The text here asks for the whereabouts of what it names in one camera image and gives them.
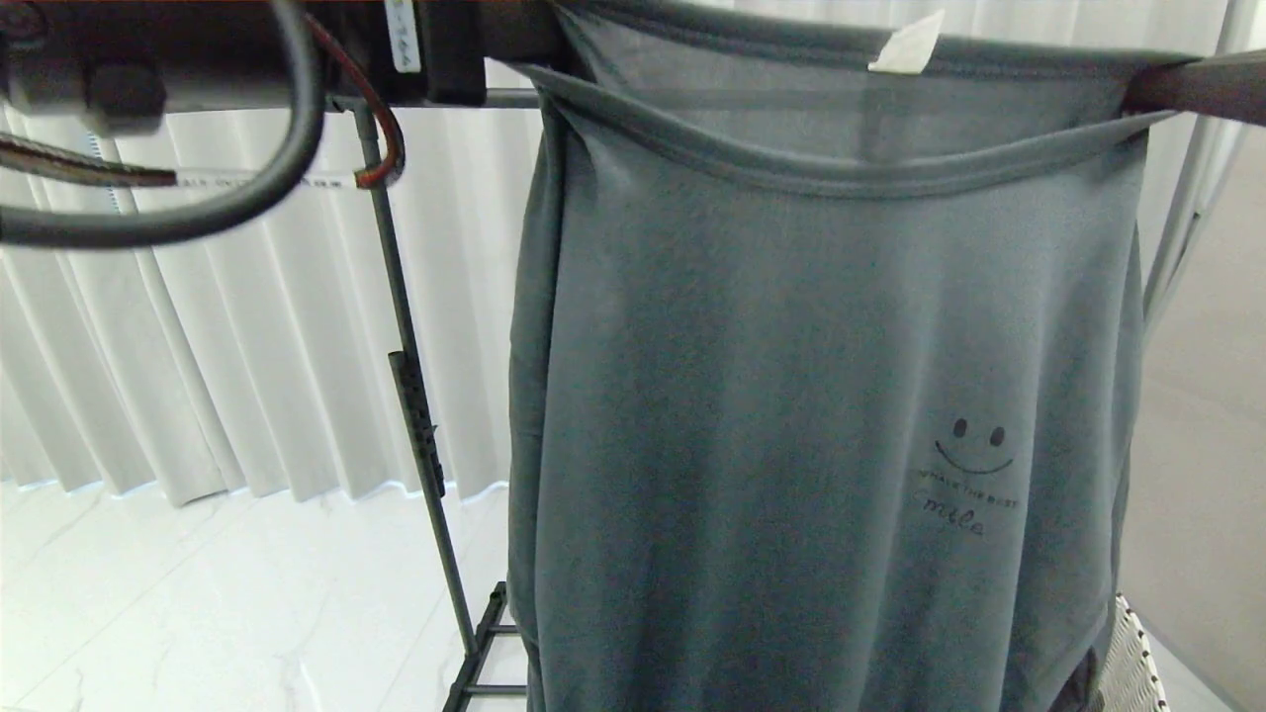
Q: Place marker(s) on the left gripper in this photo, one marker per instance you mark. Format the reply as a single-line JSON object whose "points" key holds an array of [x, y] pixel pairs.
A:
{"points": [[450, 49]]}

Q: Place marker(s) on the dark grey t-shirt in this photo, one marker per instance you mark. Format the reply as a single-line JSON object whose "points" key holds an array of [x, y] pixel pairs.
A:
{"points": [[791, 396]]}

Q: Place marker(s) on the black clothes rack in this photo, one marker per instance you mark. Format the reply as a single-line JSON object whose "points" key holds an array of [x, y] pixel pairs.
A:
{"points": [[415, 396]]}

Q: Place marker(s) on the white laundry basket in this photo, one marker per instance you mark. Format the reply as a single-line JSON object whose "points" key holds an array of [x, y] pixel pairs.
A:
{"points": [[1128, 663]]}

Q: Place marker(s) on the white curtain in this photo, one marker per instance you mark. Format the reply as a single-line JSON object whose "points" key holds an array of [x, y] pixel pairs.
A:
{"points": [[247, 346]]}

